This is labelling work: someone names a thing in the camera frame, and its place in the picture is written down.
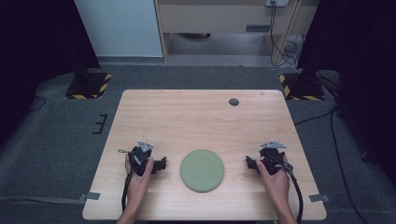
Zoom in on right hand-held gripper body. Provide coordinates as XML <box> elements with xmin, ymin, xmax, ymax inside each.
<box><xmin>255</xmin><ymin>140</ymin><xmax>295</xmax><ymax>176</ymax></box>

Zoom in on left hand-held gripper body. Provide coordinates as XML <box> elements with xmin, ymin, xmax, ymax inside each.
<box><xmin>128</xmin><ymin>141</ymin><xmax>155</xmax><ymax>177</ymax></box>

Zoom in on green round silicone pad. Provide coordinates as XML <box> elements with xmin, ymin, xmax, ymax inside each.
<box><xmin>179</xmin><ymin>148</ymin><xmax>226</xmax><ymax>193</ymax></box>

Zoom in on person's left hand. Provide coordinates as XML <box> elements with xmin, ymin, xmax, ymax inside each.
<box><xmin>124</xmin><ymin>154</ymin><xmax>155</xmax><ymax>196</ymax></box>

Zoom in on person's right hand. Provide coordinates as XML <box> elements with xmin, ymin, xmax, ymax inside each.
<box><xmin>255</xmin><ymin>154</ymin><xmax>291</xmax><ymax>203</ymax></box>

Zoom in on grey tape strip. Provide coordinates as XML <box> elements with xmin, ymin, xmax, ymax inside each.
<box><xmin>308</xmin><ymin>193</ymin><xmax>332</xmax><ymax>203</ymax></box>
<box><xmin>78</xmin><ymin>191</ymin><xmax>102</xmax><ymax>202</ymax></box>

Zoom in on black stand with striped base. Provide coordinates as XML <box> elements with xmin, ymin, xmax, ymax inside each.
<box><xmin>278</xmin><ymin>0</ymin><xmax>359</xmax><ymax>102</ymax></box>
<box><xmin>64</xmin><ymin>0</ymin><xmax>113</xmax><ymax>101</ymax></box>

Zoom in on dark curtain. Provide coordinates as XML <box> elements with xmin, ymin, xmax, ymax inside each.
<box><xmin>0</xmin><ymin>0</ymin><xmax>101</xmax><ymax>147</ymax></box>
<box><xmin>297</xmin><ymin>0</ymin><xmax>396</xmax><ymax>178</ymax></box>

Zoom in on white panel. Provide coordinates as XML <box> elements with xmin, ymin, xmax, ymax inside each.
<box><xmin>74</xmin><ymin>0</ymin><xmax>164</xmax><ymax>58</ymax></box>

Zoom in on light wooden cabinet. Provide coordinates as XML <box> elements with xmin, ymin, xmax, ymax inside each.
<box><xmin>154</xmin><ymin>0</ymin><xmax>321</xmax><ymax>65</ymax></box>

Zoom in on grey power strip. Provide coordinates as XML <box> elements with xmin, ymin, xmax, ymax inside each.
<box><xmin>264</xmin><ymin>0</ymin><xmax>290</xmax><ymax>7</ymax></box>

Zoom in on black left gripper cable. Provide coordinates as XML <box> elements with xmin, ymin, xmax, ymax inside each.
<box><xmin>120</xmin><ymin>169</ymin><xmax>135</xmax><ymax>213</ymax></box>

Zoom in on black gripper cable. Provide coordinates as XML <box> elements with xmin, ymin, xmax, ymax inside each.
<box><xmin>120</xmin><ymin>169</ymin><xmax>135</xmax><ymax>213</ymax></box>
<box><xmin>285</xmin><ymin>164</ymin><xmax>304</xmax><ymax>224</ymax></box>

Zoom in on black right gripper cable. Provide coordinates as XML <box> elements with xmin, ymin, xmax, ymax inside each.
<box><xmin>285</xmin><ymin>164</ymin><xmax>304</xmax><ymax>224</ymax></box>

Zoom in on thin black floor cable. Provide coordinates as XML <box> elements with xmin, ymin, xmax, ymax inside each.
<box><xmin>27</xmin><ymin>95</ymin><xmax>47</xmax><ymax>114</ymax></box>

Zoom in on black hanging cables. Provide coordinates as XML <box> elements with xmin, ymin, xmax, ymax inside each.
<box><xmin>268</xmin><ymin>1</ymin><xmax>304</xmax><ymax>68</ymax></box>

